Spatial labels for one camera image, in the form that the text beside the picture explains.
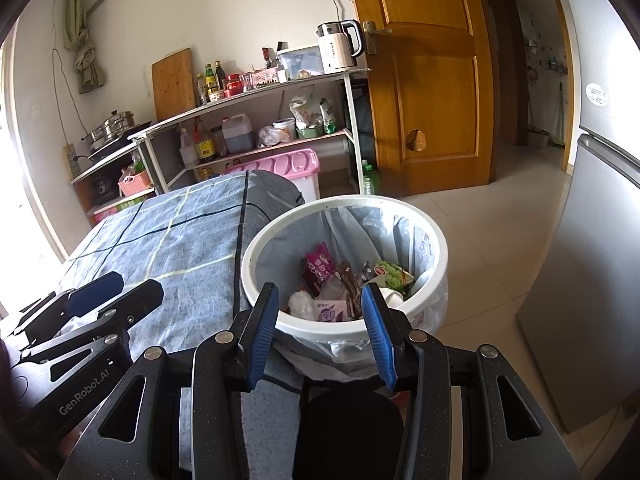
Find white foam fruit net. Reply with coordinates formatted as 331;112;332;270
287;290;317;320

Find green printed carton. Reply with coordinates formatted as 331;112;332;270
107;195;156;213

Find metal door handle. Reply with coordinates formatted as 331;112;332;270
361;20;393;56

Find tall white metal shelf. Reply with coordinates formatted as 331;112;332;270
127;67;373;196

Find brown coffee packet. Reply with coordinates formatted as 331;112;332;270
334;260;371;321

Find steel steamer pot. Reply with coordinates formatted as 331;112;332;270
80;109;138;151

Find black induction cooker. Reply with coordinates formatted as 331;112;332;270
87;120;153;161

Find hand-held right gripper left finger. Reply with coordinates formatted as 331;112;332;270
57;282;281;480

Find white plastic bottle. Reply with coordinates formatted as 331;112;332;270
179;127;199;170

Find clear storage box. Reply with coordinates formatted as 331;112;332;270
276;43;323;81

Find white electric kettle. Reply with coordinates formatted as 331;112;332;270
316;19;365;75

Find green snack wrapper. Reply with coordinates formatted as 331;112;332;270
372;260;417;293

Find black power cable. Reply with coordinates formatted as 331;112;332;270
51;47;96;148

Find low white metal shelf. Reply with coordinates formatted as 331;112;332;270
70;142;161;221

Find white trash bin with liner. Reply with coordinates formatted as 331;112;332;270
257;205;448;381

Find white jerry can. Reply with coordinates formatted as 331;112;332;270
221;116;255;155

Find yellow label sauce bottle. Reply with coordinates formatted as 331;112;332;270
194;116;217;162

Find hanging grey-green cloth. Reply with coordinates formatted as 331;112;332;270
65;0;108;95

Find green seasoning packet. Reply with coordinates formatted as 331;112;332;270
320;99;338;135

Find wooden cutting board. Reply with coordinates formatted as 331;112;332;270
151;47;197;122

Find pink plastic basket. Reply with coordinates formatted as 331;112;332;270
117;170;152;197

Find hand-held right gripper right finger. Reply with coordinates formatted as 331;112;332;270
361;282;583;480

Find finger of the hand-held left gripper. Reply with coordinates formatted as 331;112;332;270
20;279;165;361
10;271;125;346

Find crumpled clear plastic bag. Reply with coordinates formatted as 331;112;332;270
257;126;291;148

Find pink storage box lid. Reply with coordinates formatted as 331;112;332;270
222;148;321;201

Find grey refrigerator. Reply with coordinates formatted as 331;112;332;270
515;0;640;436

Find black rice cooker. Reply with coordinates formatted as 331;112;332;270
90;175;121;206

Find wooden door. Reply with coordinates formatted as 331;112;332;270
342;0;496;198

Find magenta snack packet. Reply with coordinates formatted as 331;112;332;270
303;242;337;293

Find purple milk carton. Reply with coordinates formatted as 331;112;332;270
312;300;351;323

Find white plastic tub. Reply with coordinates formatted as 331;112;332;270
272;117;297;142

